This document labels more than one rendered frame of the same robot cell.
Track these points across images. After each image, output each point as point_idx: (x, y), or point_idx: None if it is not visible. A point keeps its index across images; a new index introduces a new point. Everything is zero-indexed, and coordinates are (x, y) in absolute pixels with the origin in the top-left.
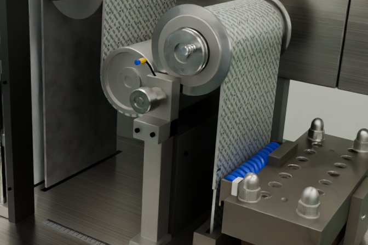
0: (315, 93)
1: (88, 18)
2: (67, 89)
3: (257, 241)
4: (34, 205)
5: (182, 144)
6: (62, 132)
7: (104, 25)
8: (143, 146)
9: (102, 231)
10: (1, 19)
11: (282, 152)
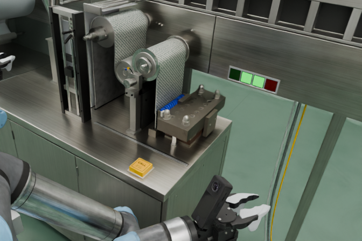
0: None
1: None
2: (103, 70)
3: (168, 133)
4: (91, 115)
5: (144, 97)
6: (101, 87)
7: (115, 51)
8: None
9: (116, 126)
10: (76, 50)
11: (183, 99)
